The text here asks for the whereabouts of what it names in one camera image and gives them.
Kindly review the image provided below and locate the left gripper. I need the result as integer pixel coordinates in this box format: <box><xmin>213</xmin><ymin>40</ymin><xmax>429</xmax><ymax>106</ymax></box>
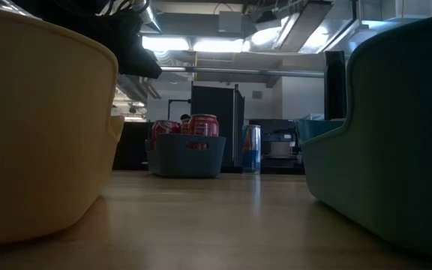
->
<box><xmin>11</xmin><ymin>0</ymin><xmax>164</xmax><ymax>80</ymax></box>

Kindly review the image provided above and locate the red Coca-Cola can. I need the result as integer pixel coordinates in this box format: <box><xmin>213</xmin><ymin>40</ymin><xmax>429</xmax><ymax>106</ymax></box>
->
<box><xmin>151</xmin><ymin>119</ymin><xmax>182</xmax><ymax>140</ymax></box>
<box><xmin>187</xmin><ymin>113</ymin><xmax>221</xmax><ymax>151</ymax></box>

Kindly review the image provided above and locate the dark blue-grey plastic bin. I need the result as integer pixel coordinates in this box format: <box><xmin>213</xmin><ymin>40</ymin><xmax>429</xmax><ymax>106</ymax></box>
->
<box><xmin>145</xmin><ymin>133</ymin><xmax>227</xmax><ymax>179</ymax></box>

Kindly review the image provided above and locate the yellow plastic bin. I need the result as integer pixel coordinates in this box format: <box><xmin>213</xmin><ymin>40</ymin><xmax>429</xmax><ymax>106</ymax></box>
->
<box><xmin>0</xmin><ymin>5</ymin><xmax>126</xmax><ymax>248</ymax></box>

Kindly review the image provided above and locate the blue silver Red Bull can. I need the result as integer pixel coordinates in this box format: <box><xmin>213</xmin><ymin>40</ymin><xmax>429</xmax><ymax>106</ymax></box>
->
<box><xmin>241</xmin><ymin>124</ymin><xmax>262</xmax><ymax>175</ymax></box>

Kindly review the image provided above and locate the teal green plastic bin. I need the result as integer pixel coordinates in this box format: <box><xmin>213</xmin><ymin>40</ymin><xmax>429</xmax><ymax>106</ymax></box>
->
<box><xmin>294</xmin><ymin>10</ymin><xmax>432</xmax><ymax>260</ymax></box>

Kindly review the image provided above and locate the ceiling light panel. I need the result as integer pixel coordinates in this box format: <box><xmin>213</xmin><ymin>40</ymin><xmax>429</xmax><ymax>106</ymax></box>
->
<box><xmin>192</xmin><ymin>37</ymin><xmax>245</xmax><ymax>54</ymax></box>
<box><xmin>142</xmin><ymin>35</ymin><xmax>191</xmax><ymax>52</ymax></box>

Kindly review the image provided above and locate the black low counter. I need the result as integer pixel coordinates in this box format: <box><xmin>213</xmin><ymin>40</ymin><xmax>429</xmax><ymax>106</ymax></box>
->
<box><xmin>112</xmin><ymin>121</ymin><xmax>154</xmax><ymax>172</ymax></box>

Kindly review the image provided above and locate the black tall cabinet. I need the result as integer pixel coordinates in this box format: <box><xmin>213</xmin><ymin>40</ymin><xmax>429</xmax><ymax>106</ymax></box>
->
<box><xmin>190</xmin><ymin>84</ymin><xmax>246</xmax><ymax>169</ymax></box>

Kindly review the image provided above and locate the grey ceiling box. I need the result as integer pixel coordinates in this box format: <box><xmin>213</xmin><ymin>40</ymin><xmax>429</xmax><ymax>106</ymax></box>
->
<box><xmin>218</xmin><ymin>10</ymin><xmax>244</xmax><ymax>34</ymax></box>

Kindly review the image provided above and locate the silver ceiling pipe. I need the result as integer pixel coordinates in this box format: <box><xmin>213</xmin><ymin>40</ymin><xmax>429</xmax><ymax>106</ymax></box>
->
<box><xmin>159</xmin><ymin>65</ymin><xmax>326</xmax><ymax>79</ymax></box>

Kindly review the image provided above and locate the black coffee machine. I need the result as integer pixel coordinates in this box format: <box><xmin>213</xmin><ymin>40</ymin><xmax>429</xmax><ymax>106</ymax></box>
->
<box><xmin>248</xmin><ymin>118</ymin><xmax>304</xmax><ymax>174</ymax></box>

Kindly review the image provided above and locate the black pillar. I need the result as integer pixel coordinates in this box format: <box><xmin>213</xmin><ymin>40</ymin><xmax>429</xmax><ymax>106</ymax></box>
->
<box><xmin>323</xmin><ymin>50</ymin><xmax>348</xmax><ymax>121</ymax></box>

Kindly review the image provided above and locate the silver round air duct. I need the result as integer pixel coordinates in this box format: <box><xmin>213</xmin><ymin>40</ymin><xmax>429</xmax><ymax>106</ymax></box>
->
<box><xmin>131</xmin><ymin>0</ymin><xmax>164</xmax><ymax>34</ymax></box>

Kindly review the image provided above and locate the black metal stand frame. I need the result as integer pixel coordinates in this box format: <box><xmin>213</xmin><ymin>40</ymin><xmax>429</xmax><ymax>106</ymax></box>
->
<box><xmin>167</xmin><ymin>98</ymin><xmax>193</xmax><ymax>122</ymax></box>

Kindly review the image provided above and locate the large silver rectangular duct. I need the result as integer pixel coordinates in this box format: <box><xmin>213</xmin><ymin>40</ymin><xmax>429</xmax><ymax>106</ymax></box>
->
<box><xmin>245</xmin><ymin>0</ymin><xmax>356</xmax><ymax>54</ymax></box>

